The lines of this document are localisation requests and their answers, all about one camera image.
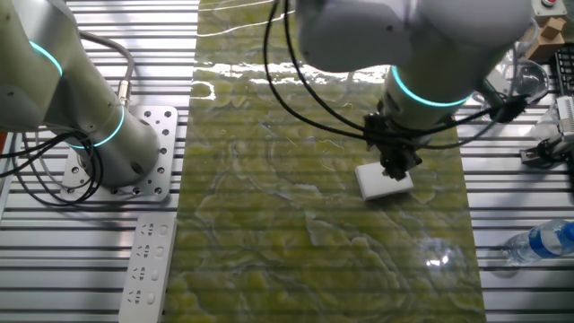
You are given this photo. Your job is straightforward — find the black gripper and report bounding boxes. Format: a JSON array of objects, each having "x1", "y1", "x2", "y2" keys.
[{"x1": 362, "y1": 111, "x2": 423, "y2": 182}]

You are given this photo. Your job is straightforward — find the white rectangular sponge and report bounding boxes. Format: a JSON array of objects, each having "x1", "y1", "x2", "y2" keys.
[{"x1": 354, "y1": 161, "x2": 414, "y2": 201}]

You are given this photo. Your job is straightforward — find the green marble pattern mat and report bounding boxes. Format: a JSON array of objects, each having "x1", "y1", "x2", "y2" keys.
[{"x1": 163, "y1": 0, "x2": 488, "y2": 323}]

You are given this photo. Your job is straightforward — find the blue capped water bottle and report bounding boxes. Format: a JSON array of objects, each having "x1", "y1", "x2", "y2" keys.
[{"x1": 505, "y1": 219, "x2": 574, "y2": 266}]

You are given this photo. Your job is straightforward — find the clear glass mug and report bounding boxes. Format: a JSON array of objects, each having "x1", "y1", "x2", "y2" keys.
[{"x1": 470, "y1": 57, "x2": 551, "y2": 109}]

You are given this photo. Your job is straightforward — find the clear wine glass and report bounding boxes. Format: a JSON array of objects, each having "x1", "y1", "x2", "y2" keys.
[{"x1": 510, "y1": 18, "x2": 542, "y2": 62}]

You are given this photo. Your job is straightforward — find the black keyboard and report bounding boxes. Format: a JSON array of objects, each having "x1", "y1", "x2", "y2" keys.
[{"x1": 554, "y1": 47, "x2": 574, "y2": 98}]

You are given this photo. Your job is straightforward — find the brown wooden blocks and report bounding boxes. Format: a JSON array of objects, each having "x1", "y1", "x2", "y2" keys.
[{"x1": 525, "y1": 16, "x2": 567, "y2": 62}]

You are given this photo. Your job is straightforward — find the emergency stop button box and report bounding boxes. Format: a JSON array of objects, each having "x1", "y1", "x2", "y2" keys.
[{"x1": 531, "y1": 0, "x2": 569, "y2": 18}]

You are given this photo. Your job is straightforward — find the white power strip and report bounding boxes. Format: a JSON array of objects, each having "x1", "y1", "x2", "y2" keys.
[{"x1": 117, "y1": 214, "x2": 178, "y2": 323}]

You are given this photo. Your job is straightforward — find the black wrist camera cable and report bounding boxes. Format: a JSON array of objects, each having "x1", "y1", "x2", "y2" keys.
[{"x1": 283, "y1": 0, "x2": 528, "y2": 141}]

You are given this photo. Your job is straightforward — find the small camera on clamp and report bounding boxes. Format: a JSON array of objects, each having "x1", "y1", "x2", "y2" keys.
[{"x1": 519, "y1": 133, "x2": 574, "y2": 170}]

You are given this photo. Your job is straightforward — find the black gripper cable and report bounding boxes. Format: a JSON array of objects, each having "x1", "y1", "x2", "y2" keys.
[{"x1": 262, "y1": 0, "x2": 373, "y2": 144}]

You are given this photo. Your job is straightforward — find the silver ribbed camera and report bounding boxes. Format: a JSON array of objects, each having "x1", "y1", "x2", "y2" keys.
[{"x1": 555, "y1": 96, "x2": 574, "y2": 135}]

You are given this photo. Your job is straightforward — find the silver perforated base plate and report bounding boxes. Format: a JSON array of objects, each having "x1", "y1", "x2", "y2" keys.
[{"x1": 60, "y1": 105, "x2": 179, "y2": 203}]

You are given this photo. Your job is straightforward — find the grey robot hose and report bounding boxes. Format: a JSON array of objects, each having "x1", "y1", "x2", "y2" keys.
[{"x1": 75, "y1": 31, "x2": 135, "y2": 109}]

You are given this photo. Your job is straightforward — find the black base cables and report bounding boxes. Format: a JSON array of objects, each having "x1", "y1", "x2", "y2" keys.
[{"x1": 0, "y1": 129, "x2": 105, "y2": 207}]

